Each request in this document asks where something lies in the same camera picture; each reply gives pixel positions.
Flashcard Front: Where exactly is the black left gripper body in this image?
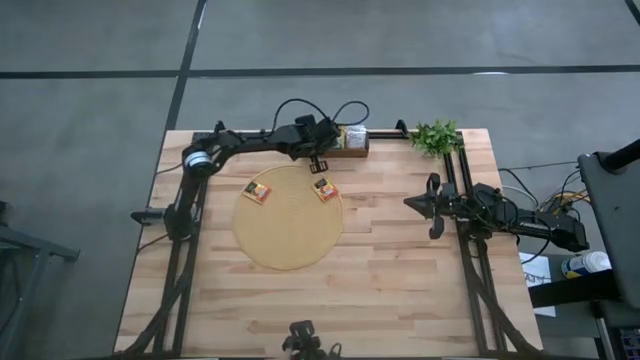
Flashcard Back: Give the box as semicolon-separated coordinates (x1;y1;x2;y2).
287;113;324;160

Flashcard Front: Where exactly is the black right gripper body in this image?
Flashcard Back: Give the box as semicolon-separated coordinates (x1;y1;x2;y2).
427;173;459;240

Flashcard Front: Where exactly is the wooden organizer box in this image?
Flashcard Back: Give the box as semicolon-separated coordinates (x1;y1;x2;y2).
319;124;371;160

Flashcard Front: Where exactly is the white and orange tea packet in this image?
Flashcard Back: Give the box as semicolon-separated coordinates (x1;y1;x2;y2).
345;125;367;150

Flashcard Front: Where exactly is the green plant in white pot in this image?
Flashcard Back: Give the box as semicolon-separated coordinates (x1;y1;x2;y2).
408;118;466;157

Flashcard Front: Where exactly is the round woven placemat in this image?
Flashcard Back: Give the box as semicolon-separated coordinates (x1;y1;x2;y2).
231;164;345;272

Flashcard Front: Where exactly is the white paper sheet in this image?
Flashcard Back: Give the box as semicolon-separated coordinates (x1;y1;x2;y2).
519;253;557;319

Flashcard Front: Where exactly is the black flat bar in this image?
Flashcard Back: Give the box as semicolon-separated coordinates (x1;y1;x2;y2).
528;269;624;309

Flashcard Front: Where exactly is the white blue wipes canister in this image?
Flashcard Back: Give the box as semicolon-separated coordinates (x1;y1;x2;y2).
560;250;612;280

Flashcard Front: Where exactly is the black cart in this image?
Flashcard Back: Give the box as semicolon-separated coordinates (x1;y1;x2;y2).
577;138;640;311

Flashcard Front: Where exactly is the grey metal stand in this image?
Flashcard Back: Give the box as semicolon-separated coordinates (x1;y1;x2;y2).
0;199;81;360

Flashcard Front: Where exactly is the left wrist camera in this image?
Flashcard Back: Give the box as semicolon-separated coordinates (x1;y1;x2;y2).
312;118;342;146

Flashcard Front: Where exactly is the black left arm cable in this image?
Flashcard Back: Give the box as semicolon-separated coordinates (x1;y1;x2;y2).
271;98;371;134

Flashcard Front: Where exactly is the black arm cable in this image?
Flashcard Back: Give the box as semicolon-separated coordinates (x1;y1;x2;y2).
469;194;554;266
271;98;371;134

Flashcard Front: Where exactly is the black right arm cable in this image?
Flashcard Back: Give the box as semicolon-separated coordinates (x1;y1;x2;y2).
469;194;554;266

